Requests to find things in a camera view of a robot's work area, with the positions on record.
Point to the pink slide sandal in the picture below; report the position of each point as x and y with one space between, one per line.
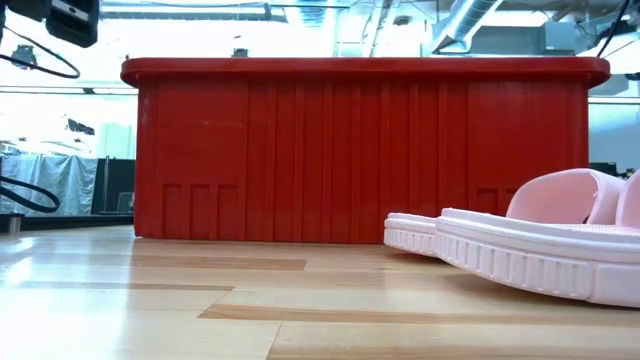
560 197
525 255

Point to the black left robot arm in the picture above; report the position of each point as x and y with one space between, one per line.
25 7

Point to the red plastic bin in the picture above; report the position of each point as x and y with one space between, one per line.
350 160

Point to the black background panel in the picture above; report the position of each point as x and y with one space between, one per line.
112 185

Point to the grey tarp cover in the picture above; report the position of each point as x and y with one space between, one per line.
50 185

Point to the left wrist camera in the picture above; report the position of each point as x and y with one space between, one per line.
70 10

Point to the black aluminium frame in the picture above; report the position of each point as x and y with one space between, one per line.
75 221

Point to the small silver post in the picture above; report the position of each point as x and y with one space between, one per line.
15 224

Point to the silver ventilation duct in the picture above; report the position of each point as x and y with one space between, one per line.
465 22

